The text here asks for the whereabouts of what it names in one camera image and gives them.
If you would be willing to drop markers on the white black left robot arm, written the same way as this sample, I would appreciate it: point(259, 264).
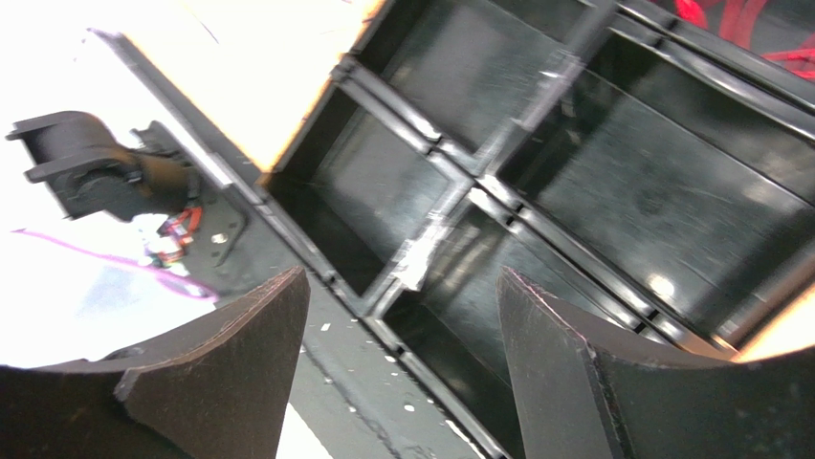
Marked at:
point(89, 171)

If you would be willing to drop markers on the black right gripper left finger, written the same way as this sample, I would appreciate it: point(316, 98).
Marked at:
point(215, 387)

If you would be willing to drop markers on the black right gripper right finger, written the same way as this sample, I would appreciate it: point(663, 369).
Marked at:
point(585, 388)

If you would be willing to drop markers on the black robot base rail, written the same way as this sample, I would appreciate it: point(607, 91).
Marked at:
point(351, 396)

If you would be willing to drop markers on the black compartment organizer tray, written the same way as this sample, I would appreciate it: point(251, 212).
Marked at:
point(651, 162)

